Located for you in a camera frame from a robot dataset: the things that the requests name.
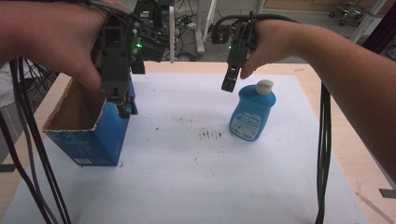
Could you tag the white table mat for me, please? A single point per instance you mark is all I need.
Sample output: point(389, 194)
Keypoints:
point(193, 174)

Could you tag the wheeled metal cart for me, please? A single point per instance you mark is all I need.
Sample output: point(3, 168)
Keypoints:
point(347, 11)

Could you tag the person's left hand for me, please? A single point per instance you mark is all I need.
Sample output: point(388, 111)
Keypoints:
point(53, 37)

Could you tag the dark curtain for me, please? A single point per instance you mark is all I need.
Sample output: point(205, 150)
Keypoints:
point(383, 28)

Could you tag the black tape strip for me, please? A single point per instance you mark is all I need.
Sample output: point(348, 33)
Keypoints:
point(388, 193)
point(7, 168)

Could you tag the person's right hand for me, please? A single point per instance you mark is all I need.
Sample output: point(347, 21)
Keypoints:
point(274, 40)

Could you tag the white metal pole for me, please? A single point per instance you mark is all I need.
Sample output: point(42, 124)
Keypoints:
point(172, 34)

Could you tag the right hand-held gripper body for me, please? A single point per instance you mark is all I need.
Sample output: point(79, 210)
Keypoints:
point(238, 40)

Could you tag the blue cardboard box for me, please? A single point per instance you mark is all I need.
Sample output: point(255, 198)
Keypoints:
point(93, 137)

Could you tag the white metal stand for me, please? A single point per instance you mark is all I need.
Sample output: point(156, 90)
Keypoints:
point(202, 28)

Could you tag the white metal stand leg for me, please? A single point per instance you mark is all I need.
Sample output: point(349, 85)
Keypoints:
point(367, 20)

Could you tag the blue bottle with white cap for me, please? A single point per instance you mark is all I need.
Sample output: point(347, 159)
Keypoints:
point(251, 113)

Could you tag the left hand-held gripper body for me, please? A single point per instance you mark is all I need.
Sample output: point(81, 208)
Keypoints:
point(115, 67)

